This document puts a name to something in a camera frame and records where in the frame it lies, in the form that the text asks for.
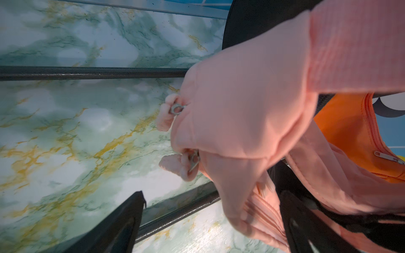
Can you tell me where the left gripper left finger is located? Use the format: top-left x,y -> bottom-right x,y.
65,191 -> 146,253

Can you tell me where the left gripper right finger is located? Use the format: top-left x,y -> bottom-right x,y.
280,191 -> 359,253

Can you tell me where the orange sling bag left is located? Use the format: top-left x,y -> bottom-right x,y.
314,93 -> 405,183

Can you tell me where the pink sling bag right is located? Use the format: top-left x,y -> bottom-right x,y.
156,1 -> 405,253

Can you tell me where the black clothes rack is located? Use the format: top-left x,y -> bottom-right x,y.
1,67 -> 212,253

